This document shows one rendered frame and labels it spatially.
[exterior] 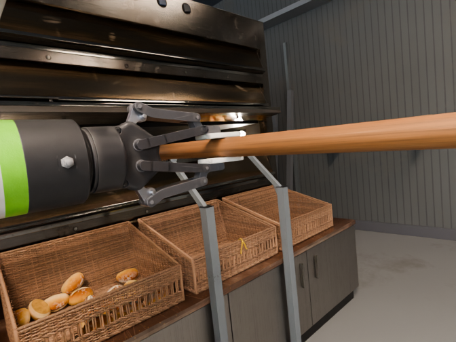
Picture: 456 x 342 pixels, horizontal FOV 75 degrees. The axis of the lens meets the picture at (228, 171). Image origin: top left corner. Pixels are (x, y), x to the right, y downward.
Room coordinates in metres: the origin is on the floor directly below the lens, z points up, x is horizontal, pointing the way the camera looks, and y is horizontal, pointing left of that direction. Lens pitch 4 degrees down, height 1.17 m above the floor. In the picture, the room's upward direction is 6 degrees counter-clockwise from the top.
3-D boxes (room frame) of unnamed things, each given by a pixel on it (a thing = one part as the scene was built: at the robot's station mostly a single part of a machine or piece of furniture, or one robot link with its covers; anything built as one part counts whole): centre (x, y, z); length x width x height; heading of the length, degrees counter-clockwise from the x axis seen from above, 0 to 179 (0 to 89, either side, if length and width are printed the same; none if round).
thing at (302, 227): (1.94, -0.30, 0.72); 0.56 x 0.49 x 0.28; 132
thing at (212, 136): (0.46, 0.01, 1.19); 0.07 x 0.03 x 0.01; 131
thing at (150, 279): (1.15, 0.59, 0.72); 0.56 x 0.49 x 0.28; 131
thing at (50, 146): (0.32, 0.18, 1.17); 0.12 x 0.06 x 0.09; 41
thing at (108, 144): (0.36, 0.13, 1.17); 0.09 x 0.07 x 0.08; 131
